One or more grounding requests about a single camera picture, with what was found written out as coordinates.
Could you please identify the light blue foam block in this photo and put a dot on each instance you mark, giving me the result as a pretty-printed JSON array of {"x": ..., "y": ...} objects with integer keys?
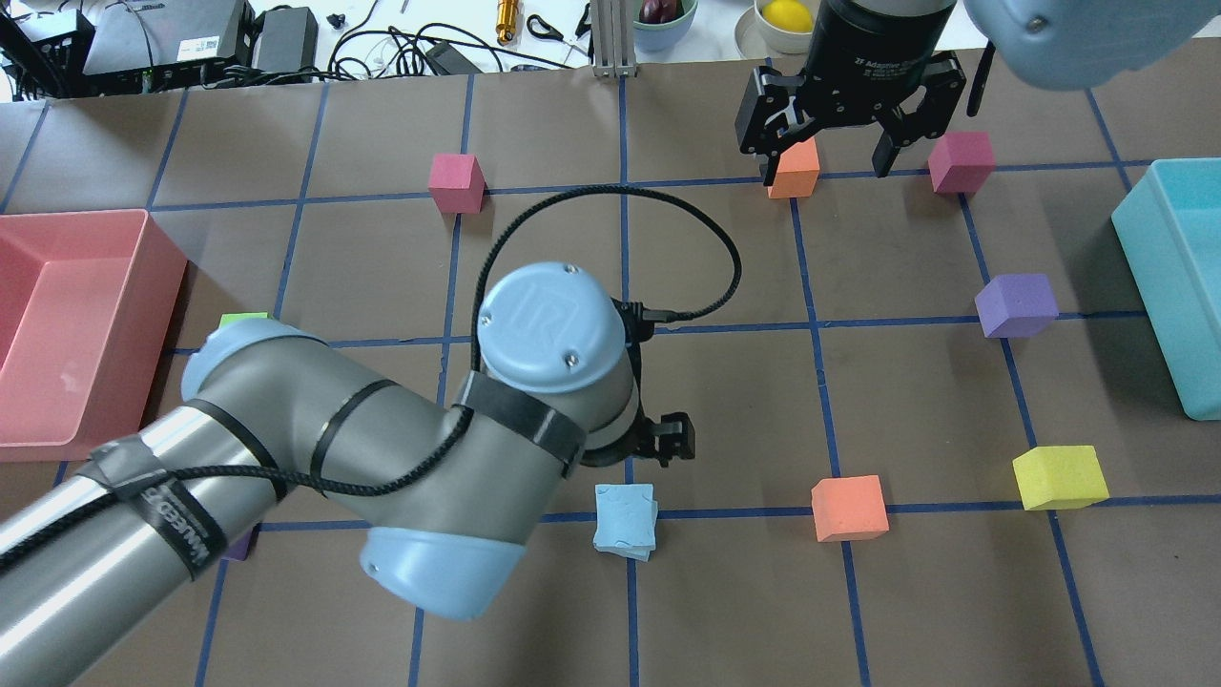
[
  {"x": 643, "y": 540},
  {"x": 618, "y": 509}
]

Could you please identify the orange foam block left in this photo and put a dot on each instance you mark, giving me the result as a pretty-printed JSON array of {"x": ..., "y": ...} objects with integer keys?
[{"x": 798, "y": 172}]

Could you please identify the orange foam block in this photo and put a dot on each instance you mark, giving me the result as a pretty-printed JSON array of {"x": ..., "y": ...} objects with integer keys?
[
  {"x": 849, "y": 509},
  {"x": 798, "y": 172}
]

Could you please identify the pink foam block far left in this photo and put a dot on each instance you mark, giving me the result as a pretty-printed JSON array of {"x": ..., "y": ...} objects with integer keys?
[{"x": 961, "y": 162}]

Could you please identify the pink foam block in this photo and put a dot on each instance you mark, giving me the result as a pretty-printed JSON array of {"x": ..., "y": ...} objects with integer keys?
[
  {"x": 961, "y": 162},
  {"x": 457, "y": 184}
]

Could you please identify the cream cup with lemon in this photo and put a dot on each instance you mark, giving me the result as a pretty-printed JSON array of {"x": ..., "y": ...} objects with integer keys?
[{"x": 776, "y": 28}]

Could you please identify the orange foam block right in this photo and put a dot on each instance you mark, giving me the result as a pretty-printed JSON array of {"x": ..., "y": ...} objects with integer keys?
[{"x": 849, "y": 509}]

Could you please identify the light blue bowl with fruit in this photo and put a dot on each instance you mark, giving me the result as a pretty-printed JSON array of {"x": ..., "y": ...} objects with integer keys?
[{"x": 660, "y": 25}]

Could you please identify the purple foam block far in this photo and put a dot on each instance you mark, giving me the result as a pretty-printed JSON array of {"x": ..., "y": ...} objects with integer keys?
[{"x": 1016, "y": 306}]

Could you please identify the purple foam block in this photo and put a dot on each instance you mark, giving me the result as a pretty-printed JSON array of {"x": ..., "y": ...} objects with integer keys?
[
  {"x": 240, "y": 550},
  {"x": 1016, "y": 306}
]

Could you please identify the black scissors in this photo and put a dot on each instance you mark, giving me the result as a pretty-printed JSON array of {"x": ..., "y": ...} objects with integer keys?
[{"x": 540, "y": 29}]

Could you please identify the pink foam block middle left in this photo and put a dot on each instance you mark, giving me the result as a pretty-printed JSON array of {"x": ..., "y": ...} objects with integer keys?
[{"x": 457, "y": 184}]

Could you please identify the cyan plastic tray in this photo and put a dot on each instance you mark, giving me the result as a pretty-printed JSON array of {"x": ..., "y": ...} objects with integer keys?
[{"x": 1169, "y": 228}]

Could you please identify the brass cylinder tool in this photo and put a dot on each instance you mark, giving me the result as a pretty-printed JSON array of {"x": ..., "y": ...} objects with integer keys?
[{"x": 507, "y": 22}]

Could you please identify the yellow foam block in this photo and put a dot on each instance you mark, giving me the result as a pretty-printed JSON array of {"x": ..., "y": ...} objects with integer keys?
[{"x": 1060, "y": 478}]

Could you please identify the purple foam block near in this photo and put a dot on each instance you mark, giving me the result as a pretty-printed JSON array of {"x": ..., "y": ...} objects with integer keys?
[{"x": 240, "y": 550}]

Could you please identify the green foam block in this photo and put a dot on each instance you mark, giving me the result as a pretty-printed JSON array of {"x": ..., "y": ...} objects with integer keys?
[{"x": 233, "y": 318}]

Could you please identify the black power adapter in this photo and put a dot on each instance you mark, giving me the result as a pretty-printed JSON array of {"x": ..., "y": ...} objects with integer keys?
[{"x": 286, "y": 40}]

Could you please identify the pink plastic tray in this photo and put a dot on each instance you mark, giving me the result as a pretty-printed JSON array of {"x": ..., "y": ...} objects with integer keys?
[{"x": 86, "y": 302}]

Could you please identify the black computer box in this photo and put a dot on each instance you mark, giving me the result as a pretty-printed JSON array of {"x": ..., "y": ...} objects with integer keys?
[{"x": 173, "y": 40}]

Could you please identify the aluminium frame post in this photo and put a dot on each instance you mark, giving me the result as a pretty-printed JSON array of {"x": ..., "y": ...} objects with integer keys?
[{"x": 613, "y": 39}]

